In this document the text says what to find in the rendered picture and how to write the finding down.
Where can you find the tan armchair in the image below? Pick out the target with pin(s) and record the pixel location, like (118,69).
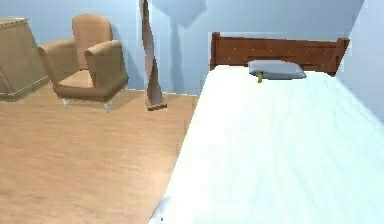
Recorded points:
(90,66)

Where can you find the tan wooden dresser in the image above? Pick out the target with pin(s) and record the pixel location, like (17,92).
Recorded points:
(16,60)

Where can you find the grey pillow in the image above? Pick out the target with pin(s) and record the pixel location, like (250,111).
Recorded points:
(276,69)

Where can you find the white bed with brown headboard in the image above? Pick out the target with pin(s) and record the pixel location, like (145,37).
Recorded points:
(273,140)

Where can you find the brown twisted floor lamp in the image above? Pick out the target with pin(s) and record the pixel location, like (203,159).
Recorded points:
(151,66)

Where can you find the small yellow object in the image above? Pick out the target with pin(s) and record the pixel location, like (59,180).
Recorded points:
(260,78)

